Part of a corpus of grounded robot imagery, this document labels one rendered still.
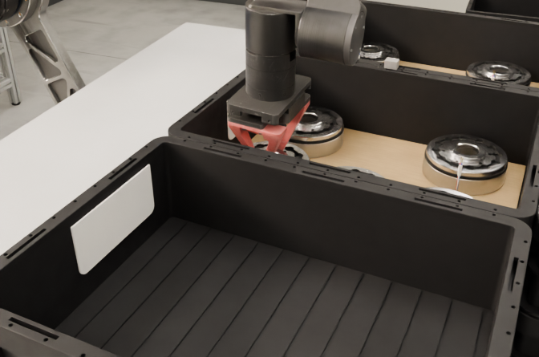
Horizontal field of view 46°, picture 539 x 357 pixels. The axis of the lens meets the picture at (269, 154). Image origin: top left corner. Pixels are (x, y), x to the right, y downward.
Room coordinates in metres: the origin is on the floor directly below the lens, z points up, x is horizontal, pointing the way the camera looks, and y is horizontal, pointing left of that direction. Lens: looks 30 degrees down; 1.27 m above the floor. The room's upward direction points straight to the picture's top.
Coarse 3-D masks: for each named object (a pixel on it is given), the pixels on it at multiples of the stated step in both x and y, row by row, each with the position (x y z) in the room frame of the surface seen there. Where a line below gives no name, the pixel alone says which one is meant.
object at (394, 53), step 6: (366, 42) 1.11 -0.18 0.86; (372, 42) 1.11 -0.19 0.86; (384, 48) 1.08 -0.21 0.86; (390, 48) 1.08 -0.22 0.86; (360, 54) 1.05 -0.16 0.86; (384, 54) 1.05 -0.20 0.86; (390, 54) 1.06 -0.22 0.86; (396, 54) 1.05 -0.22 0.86; (372, 60) 1.02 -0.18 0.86; (378, 60) 1.02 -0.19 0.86; (384, 60) 1.02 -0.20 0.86
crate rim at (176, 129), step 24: (384, 72) 0.81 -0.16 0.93; (408, 72) 0.80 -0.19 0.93; (216, 96) 0.73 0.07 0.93; (528, 96) 0.73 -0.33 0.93; (192, 120) 0.66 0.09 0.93; (216, 144) 0.60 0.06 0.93; (240, 144) 0.60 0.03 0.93; (312, 168) 0.55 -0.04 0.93; (336, 168) 0.55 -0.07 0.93; (528, 168) 0.55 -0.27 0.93; (408, 192) 0.51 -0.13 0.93; (432, 192) 0.51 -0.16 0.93; (528, 192) 0.51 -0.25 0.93; (528, 216) 0.47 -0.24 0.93
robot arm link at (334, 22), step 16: (320, 0) 0.64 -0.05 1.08; (336, 0) 0.64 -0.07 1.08; (352, 0) 0.63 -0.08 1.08; (304, 16) 0.63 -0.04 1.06; (320, 16) 0.63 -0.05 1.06; (336, 16) 0.63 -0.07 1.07; (352, 16) 0.62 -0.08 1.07; (304, 32) 0.62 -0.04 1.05; (320, 32) 0.62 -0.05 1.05; (336, 32) 0.61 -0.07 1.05; (352, 32) 0.61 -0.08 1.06; (304, 48) 0.62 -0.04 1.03; (320, 48) 0.62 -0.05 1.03; (336, 48) 0.61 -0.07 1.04; (352, 48) 0.61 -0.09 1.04; (352, 64) 0.62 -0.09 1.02
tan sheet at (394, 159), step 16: (352, 144) 0.78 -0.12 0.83; (368, 144) 0.78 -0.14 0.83; (384, 144) 0.78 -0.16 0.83; (400, 144) 0.78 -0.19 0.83; (416, 144) 0.78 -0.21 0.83; (320, 160) 0.74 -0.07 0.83; (336, 160) 0.74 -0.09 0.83; (352, 160) 0.74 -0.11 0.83; (368, 160) 0.74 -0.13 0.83; (384, 160) 0.74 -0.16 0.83; (400, 160) 0.74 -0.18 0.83; (416, 160) 0.74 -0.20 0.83; (384, 176) 0.69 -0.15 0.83; (400, 176) 0.69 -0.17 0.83; (416, 176) 0.69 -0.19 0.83; (512, 176) 0.69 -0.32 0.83; (496, 192) 0.66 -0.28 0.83; (512, 192) 0.66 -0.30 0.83
